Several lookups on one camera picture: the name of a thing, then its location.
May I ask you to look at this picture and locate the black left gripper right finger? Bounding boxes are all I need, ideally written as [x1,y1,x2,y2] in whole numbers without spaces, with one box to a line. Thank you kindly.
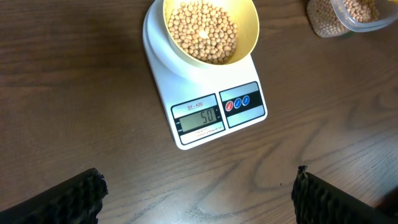
[291,166,397,224]

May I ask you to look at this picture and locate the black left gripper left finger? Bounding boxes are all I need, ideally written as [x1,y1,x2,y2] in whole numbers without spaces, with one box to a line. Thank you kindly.
[1,168,108,224]

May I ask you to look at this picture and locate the soybeans in container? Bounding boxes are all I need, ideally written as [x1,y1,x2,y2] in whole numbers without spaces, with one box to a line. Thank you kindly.
[307,0,379,38]

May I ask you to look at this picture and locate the white digital kitchen scale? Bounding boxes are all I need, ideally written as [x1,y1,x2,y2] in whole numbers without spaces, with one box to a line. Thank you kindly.
[142,0,267,150]

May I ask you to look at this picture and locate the yellow plastic bowl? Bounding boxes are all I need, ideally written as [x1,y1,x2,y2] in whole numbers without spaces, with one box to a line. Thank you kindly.
[161,0,259,67]

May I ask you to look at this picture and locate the soybeans in bowl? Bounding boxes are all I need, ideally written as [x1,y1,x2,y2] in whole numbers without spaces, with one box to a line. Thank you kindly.
[164,0,238,65]

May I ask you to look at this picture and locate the clear plastic bean container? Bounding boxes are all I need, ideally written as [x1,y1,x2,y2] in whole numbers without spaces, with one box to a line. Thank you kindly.
[307,0,397,38]

